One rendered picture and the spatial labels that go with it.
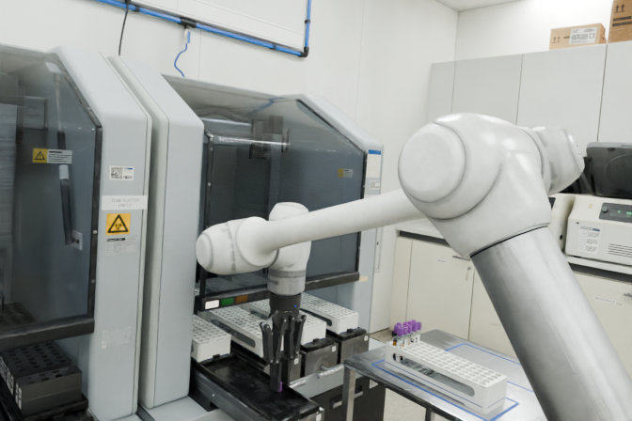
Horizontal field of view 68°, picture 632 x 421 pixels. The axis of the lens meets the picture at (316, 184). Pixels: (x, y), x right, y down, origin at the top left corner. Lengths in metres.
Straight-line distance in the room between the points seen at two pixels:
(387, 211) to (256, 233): 0.26
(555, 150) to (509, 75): 2.94
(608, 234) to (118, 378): 2.59
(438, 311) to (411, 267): 0.37
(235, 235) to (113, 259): 0.31
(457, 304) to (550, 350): 2.92
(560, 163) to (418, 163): 0.24
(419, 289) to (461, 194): 3.11
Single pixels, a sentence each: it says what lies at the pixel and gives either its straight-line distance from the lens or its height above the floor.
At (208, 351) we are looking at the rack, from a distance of 1.35.
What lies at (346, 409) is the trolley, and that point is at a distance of 1.44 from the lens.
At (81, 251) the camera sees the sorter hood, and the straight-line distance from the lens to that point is 1.10.
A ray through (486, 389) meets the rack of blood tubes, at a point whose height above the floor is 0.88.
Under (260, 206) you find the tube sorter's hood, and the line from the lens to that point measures 1.30.
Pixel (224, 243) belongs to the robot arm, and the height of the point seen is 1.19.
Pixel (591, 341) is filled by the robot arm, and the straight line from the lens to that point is 0.61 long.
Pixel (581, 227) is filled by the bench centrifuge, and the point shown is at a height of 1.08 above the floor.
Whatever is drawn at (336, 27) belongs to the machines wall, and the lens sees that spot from 3.16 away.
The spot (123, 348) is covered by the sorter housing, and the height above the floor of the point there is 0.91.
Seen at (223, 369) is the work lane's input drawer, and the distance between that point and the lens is 1.34.
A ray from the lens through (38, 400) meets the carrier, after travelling 1.18.
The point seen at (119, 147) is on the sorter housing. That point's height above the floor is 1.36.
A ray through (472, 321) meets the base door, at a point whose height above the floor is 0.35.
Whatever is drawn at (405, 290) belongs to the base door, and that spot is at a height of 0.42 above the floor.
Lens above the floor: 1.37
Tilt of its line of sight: 3 degrees down
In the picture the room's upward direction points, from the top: 4 degrees clockwise
